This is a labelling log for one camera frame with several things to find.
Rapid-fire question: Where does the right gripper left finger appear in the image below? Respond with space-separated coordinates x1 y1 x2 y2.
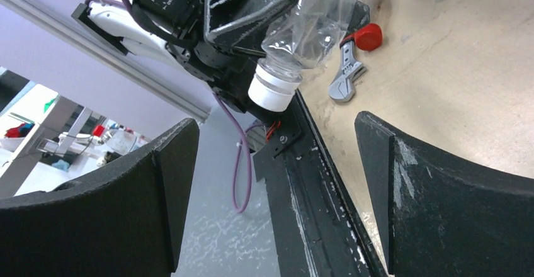
1 118 200 276

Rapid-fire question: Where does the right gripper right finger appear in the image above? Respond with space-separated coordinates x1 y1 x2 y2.
355 111 533 276

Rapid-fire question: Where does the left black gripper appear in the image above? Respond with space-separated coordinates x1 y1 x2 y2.
166 0 296 113

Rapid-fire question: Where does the crushed clear bottle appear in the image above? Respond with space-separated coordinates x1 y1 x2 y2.
248 0 356 112

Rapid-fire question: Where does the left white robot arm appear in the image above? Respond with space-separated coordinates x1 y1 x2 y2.
72 0 296 113

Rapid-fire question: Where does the background red cap bottle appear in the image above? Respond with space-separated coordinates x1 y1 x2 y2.
92 125 107 138

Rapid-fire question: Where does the red cap tea bottle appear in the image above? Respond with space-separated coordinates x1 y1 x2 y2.
355 0 383 52

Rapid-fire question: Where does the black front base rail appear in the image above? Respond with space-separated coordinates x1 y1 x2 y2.
254 94 386 276

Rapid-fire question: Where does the purple cable loop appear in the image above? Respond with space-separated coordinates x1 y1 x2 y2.
212 92 266 215

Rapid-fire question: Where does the red handle adjustable wrench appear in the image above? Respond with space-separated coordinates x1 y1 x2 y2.
328 1 368 103

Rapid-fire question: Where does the aluminium frame post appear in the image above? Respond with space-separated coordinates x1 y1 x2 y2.
1 0 215 121

